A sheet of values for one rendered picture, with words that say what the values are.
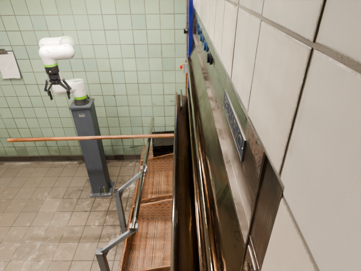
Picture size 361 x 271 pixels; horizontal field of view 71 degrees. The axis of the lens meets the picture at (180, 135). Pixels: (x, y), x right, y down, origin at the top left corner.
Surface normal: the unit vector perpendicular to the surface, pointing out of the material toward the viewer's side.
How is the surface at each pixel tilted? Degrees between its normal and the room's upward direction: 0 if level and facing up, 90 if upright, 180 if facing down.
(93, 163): 90
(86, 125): 90
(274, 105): 90
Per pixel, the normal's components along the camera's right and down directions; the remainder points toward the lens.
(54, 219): -0.01, -0.84
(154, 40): 0.00, 0.54
